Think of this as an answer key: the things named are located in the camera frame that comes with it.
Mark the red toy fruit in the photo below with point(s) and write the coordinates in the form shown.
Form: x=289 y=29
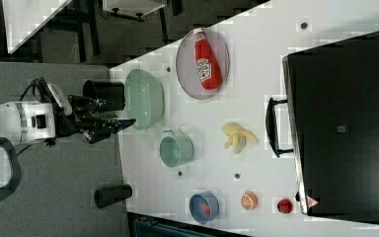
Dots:
x=285 y=206

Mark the orange slice toy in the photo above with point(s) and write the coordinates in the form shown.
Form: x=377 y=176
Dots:
x=249 y=200

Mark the black cylinder cup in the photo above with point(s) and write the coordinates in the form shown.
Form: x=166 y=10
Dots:
x=109 y=91

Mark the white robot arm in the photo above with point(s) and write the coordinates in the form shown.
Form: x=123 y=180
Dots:
x=29 y=123

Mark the green mug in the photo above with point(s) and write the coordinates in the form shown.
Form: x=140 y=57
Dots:
x=175 y=149

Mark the black cylinder post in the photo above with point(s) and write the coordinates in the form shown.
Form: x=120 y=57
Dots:
x=111 y=195

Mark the red ketchup bottle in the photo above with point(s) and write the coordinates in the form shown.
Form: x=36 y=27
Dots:
x=207 y=67

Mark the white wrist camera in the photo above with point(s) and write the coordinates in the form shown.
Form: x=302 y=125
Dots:
x=59 y=97

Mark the blue bowl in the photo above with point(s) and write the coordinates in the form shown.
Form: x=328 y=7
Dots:
x=195 y=203

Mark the green perforated colander bowl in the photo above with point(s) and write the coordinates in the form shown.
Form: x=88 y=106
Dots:
x=144 y=98

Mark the yellow peeled toy banana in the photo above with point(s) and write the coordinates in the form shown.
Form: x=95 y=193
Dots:
x=237 y=137

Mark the black toaster oven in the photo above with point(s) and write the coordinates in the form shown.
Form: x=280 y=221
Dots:
x=332 y=96

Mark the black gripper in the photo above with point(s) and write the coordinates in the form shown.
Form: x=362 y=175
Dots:
x=79 y=118

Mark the grey round plate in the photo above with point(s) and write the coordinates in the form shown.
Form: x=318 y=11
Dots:
x=185 y=65

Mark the red toy strawberry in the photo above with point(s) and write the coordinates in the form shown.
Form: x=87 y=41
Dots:
x=205 y=208

